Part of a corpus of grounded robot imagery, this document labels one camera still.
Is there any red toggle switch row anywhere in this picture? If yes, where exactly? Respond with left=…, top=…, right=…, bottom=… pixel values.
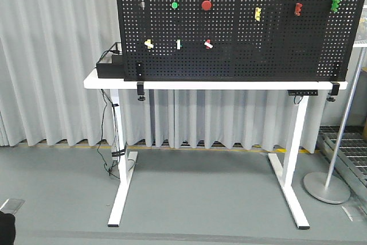
left=204, top=39, right=213, bottom=49

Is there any left black table clamp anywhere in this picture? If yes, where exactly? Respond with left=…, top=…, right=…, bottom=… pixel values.
left=135, top=61, right=146, bottom=101

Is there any black table clamp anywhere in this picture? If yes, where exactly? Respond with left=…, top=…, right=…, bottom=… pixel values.
left=326, top=63, right=340, bottom=102
left=135, top=61, right=146, bottom=101

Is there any black perforated pegboard panel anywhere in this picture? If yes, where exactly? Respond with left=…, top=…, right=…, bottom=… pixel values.
left=117, top=0, right=364, bottom=81

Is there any black open box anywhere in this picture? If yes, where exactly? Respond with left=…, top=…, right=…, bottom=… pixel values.
left=96, top=42, right=125, bottom=79

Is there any green illuminated push button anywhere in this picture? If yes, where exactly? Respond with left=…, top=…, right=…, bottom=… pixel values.
left=171, top=2, right=179, bottom=9

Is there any lower red mushroom button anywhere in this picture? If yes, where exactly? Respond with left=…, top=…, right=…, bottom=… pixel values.
left=201, top=0, right=213, bottom=11

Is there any black desk control panel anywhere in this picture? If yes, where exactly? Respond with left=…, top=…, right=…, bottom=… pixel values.
left=288, top=90, right=318, bottom=96

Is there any white standing desk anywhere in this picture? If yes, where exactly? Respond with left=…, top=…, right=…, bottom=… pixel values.
left=83, top=69, right=348, bottom=230

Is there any right black table clamp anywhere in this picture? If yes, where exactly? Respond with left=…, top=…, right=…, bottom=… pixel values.
left=326, top=63, right=340, bottom=102

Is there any grey pleated curtain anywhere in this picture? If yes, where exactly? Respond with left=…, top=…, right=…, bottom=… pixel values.
left=0, top=0, right=333, bottom=154

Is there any grey metal floor stand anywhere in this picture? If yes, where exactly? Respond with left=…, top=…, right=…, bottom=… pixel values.
left=303, top=47, right=366, bottom=205

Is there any green toggle switch lower middle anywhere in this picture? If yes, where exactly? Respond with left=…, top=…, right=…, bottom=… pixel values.
left=176, top=40, right=182, bottom=50

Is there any yellow toggle switch lower left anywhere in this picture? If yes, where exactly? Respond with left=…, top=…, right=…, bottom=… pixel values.
left=144, top=39, right=154, bottom=49

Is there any black cable on desk leg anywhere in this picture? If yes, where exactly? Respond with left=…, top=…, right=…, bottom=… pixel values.
left=96, top=49, right=137, bottom=177

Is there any yellow safety switch cover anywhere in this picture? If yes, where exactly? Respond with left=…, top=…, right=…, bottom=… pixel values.
left=254, top=7, right=261, bottom=22

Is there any red safety switch cover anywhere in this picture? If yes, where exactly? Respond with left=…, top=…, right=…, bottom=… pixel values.
left=294, top=2, right=303, bottom=17

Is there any green safety switch cover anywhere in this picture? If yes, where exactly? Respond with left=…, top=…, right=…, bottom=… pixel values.
left=330, top=0, right=341, bottom=13

